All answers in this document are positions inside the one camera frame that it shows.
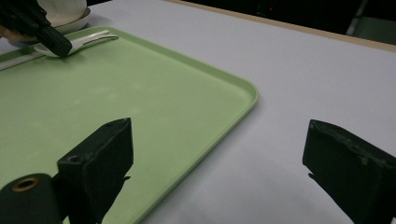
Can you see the white ceramic bowl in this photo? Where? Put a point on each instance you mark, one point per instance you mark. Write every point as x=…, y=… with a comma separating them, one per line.
x=65, y=11

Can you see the white metal stand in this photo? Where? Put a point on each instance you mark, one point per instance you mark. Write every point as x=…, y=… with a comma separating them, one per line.
x=355, y=18

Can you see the green plastic tray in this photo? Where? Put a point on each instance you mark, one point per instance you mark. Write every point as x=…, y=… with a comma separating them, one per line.
x=140, y=93

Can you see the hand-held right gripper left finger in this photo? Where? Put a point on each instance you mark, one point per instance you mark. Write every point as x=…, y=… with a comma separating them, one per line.
x=99, y=161

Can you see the white ceramic plate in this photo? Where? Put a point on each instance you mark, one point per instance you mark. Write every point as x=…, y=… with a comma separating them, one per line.
x=77, y=23

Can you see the wooden table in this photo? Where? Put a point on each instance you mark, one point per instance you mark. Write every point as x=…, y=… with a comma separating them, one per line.
x=280, y=23

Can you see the white spoon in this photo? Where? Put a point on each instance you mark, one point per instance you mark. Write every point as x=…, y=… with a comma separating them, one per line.
x=90, y=41

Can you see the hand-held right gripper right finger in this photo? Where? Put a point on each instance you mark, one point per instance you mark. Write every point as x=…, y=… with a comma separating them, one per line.
x=351, y=174

